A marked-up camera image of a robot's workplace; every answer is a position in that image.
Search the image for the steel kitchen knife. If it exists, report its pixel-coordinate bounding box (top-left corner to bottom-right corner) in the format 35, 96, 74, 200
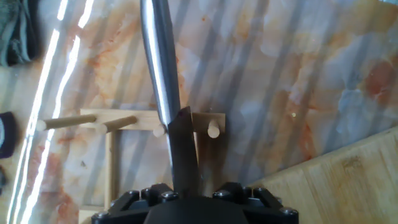
139, 0, 200, 197

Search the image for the wooden peg rack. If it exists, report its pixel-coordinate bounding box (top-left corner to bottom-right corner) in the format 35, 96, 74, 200
35, 108, 226, 224

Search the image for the bamboo cutting board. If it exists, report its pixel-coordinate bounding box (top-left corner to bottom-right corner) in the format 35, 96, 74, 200
248, 126, 398, 224

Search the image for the marble pattern table mat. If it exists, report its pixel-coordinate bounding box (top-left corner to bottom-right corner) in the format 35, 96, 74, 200
0, 0, 398, 224

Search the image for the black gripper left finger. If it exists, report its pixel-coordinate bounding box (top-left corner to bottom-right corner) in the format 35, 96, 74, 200
91, 182, 180, 224

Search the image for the striped onion wedge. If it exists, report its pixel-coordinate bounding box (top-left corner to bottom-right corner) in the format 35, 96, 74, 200
0, 111, 19, 159

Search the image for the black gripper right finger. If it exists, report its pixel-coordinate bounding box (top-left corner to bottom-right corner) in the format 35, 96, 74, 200
212, 182, 299, 224

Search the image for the grey green towel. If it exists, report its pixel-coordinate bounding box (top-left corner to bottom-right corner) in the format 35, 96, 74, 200
0, 0, 42, 68

